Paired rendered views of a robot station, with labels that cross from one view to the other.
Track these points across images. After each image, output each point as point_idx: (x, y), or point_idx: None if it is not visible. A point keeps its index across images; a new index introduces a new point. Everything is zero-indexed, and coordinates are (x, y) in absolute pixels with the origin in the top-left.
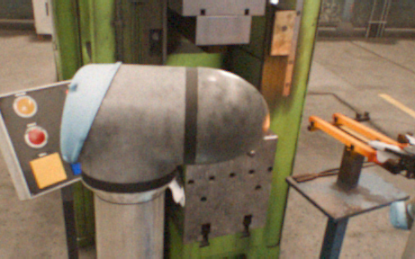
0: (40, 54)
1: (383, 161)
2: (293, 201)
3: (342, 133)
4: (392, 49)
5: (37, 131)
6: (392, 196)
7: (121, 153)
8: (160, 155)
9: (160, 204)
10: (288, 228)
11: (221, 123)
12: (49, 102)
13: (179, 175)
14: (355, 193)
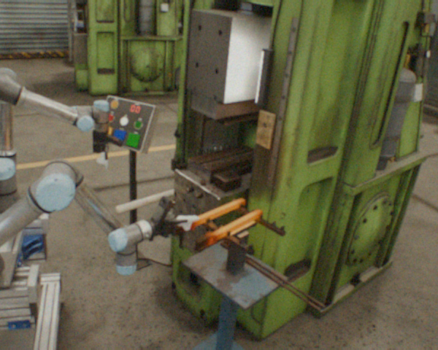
0: (423, 143)
1: None
2: (360, 346)
3: (217, 210)
4: None
5: (112, 115)
6: (234, 295)
7: None
8: None
9: None
10: (312, 345)
11: None
12: (123, 107)
13: (106, 153)
14: (224, 273)
